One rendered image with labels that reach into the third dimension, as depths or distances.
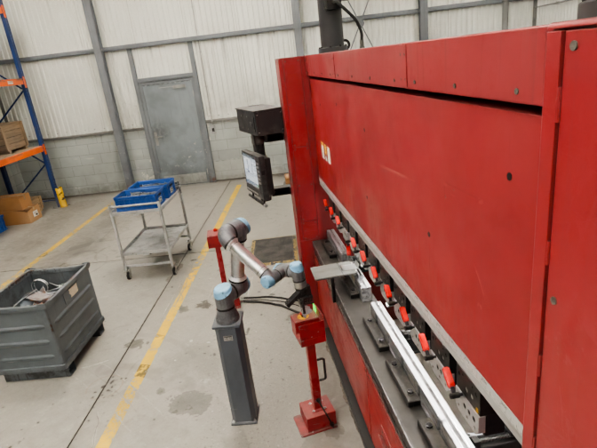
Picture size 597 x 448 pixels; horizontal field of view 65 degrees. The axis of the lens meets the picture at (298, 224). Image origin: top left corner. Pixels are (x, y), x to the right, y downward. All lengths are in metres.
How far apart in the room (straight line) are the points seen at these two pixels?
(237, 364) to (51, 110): 8.65
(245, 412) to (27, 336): 1.96
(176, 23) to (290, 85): 6.63
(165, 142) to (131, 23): 2.32
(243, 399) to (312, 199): 1.56
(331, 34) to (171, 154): 7.34
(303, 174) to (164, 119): 6.74
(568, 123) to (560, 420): 0.39
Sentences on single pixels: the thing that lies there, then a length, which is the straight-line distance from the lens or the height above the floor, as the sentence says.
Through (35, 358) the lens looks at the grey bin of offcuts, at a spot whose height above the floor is 0.23.
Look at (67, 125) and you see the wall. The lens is 10.93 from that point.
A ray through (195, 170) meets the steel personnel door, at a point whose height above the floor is 0.30.
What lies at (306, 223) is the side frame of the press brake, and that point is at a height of 1.03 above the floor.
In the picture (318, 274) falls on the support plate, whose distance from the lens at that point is 2.97.
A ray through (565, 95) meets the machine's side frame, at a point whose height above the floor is 2.22.
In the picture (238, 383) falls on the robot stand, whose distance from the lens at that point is 3.27.
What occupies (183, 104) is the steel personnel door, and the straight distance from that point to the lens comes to 10.00.
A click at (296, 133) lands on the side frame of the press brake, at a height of 1.75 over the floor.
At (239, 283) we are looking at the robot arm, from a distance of 3.02.
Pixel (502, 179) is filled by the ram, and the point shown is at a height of 1.99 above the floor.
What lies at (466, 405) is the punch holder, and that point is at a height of 1.24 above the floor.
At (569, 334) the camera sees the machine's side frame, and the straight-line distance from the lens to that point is 0.67.
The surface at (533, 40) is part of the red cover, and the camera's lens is 1.00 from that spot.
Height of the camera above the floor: 2.30
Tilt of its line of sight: 20 degrees down
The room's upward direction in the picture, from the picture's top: 7 degrees counter-clockwise
